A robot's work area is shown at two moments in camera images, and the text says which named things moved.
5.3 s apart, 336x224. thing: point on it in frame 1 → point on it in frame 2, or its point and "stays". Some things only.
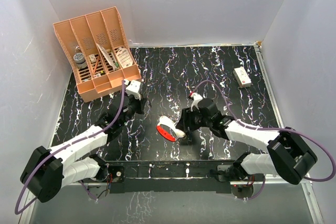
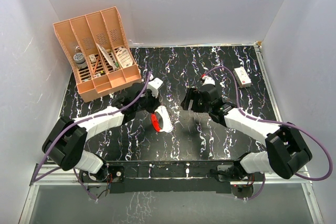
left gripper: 140,103 → 155,101
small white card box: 92,57 stays
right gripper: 186,120 → 189,96
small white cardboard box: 242,77 stays
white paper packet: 107,56 stays
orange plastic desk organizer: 96,46 stays
